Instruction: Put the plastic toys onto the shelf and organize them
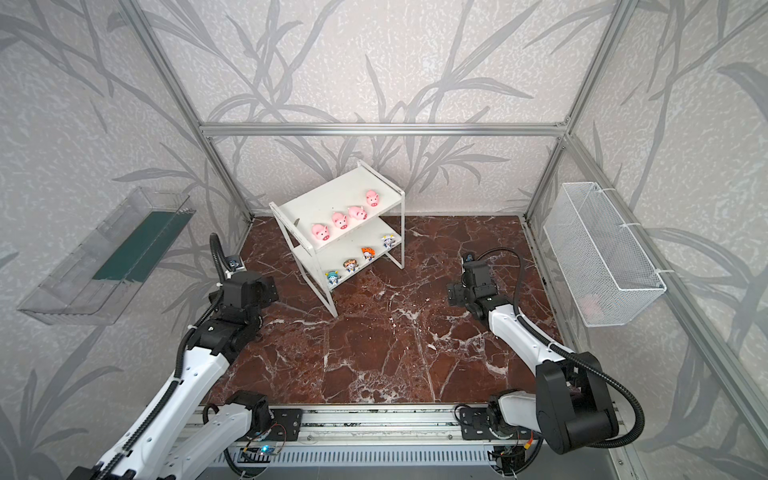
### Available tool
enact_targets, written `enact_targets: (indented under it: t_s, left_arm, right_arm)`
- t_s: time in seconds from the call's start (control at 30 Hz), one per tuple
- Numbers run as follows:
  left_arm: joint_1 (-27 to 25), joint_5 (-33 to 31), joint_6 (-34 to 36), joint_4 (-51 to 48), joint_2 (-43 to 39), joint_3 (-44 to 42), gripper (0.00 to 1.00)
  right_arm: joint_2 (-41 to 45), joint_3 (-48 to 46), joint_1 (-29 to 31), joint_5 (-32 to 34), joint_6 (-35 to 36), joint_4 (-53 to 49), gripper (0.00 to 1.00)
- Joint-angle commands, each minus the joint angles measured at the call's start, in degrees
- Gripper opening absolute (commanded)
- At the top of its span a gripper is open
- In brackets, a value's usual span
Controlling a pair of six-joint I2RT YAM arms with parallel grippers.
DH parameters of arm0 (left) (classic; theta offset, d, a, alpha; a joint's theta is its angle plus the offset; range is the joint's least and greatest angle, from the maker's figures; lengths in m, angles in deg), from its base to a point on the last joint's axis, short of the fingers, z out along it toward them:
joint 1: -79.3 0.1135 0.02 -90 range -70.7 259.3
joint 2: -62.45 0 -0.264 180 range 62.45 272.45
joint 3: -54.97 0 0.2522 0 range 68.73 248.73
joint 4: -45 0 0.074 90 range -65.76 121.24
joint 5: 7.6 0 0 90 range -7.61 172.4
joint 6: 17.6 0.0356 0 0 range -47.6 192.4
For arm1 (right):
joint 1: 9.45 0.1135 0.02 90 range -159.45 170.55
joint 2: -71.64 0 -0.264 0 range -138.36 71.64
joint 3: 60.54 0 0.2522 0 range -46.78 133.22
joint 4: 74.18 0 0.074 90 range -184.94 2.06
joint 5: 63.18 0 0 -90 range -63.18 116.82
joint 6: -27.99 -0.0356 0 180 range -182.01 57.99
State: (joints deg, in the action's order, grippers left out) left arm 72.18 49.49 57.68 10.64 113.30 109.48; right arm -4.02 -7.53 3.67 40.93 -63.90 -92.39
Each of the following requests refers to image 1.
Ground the blue cat figure teal hat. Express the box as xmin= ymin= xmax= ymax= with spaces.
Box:
xmin=325 ymin=270 xmax=341 ymax=287

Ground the pink pig toy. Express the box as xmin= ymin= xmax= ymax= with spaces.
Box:
xmin=365 ymin=190 xmax=380 ymax=208
xmin=331 ymin=212 xmax=349 ymax=230
xmin=311 ymin=223 xmax=331 ymax=242
xmin=348 ymin=206 xmax=368 ymax=221

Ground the blue cat figure flower collar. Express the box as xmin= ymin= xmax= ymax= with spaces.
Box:
xmin=343 ymin=258 xmax=360 ymax=274

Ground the orange octopus toy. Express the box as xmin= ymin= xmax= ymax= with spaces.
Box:
xmin=361 ymin=247 xmax=376 ymax=261

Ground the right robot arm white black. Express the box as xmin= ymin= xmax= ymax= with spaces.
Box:
xmin=448 ymin=247 xmax=646 ymax=454

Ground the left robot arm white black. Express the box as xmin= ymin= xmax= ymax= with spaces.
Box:
xmin=69 ymin=234 xmax=278 ymax=479

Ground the white two-tier metal shelf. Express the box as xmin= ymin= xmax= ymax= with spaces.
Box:
xmin=270 ymin=161 xmax=406 ymax=317

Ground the white wire mesh basket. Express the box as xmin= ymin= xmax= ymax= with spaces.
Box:
xmin=544 ymin=182 xmax=667 ymax=328

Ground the clear plastic wall bin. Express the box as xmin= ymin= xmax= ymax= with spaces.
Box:
xmin=18 ymin=187 xmax=196 ymax=326

